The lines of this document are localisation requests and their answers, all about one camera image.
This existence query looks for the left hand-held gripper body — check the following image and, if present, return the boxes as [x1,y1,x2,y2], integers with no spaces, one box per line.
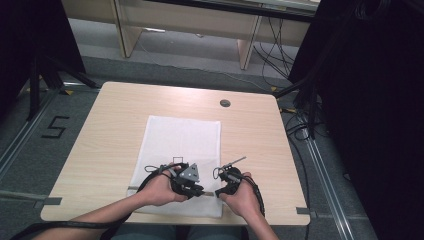
[171,162,201,198]

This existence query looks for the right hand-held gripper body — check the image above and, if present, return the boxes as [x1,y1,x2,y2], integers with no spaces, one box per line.
[218,156,248,197]

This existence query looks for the white cloth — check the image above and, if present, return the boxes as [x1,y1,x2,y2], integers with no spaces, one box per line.
[126,115,224,220]

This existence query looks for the person's right hand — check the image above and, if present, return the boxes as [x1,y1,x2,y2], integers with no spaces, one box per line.
[219,171,263,220]

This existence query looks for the person's left hand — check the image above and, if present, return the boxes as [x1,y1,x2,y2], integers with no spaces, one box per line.
[137,162,190,207]

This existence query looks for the person's legs in jeans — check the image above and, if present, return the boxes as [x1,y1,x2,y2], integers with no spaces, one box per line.
[111,223,248,240]

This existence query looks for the black metal stand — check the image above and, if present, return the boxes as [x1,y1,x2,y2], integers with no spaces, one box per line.
[273,74,322,140]

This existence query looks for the black curtain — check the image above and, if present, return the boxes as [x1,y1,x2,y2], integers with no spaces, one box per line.
[288,0,424,240]
[0,0,86,118]

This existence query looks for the light wooden desk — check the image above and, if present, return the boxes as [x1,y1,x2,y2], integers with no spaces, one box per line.
[60,0,322,71]

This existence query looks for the black tripod stand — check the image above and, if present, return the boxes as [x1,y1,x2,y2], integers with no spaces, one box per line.
[27,55,101,122]

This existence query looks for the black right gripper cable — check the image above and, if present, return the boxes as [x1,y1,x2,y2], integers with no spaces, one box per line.
[213,166,267,218]

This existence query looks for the black floor cable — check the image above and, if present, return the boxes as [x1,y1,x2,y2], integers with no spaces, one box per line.
[280,105,314,240]

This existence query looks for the metal floor rail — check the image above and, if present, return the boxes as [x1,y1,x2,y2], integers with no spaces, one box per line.
[0,87,62,182]
[300,129,356,240]

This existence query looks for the thin white floor cable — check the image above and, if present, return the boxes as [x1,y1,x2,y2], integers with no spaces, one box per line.
[139,39,275,92]

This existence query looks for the black floor cables bundle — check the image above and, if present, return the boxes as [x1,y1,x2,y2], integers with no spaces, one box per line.
[252,16,298,88]

